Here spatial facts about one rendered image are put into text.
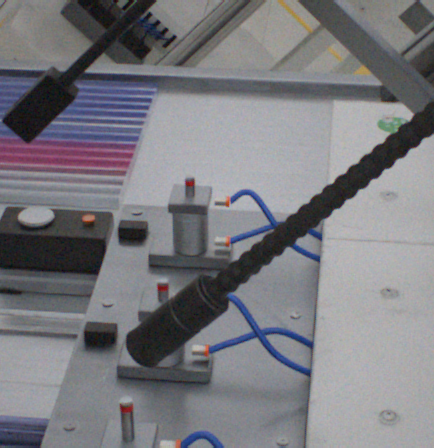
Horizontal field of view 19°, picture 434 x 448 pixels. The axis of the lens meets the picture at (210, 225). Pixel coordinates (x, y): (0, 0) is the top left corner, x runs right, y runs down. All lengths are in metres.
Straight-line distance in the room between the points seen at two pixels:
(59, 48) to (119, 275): 1.32
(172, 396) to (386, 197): 0.22
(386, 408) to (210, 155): 0.43
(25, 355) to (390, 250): 0.24
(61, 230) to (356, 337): 0.24
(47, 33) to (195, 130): 1.03
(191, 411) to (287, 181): 0.36
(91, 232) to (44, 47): 1.21
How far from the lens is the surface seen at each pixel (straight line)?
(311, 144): 1.05
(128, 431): 0.59
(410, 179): 0.84
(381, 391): 0.66
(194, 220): 0.77
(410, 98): 0.72
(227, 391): 0.69
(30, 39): 2.03
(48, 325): 0.84
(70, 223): 0.86
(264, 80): 1.13
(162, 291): 0.67
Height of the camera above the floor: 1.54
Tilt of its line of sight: 27 degrees down
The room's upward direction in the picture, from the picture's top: 50 degrees clockwise
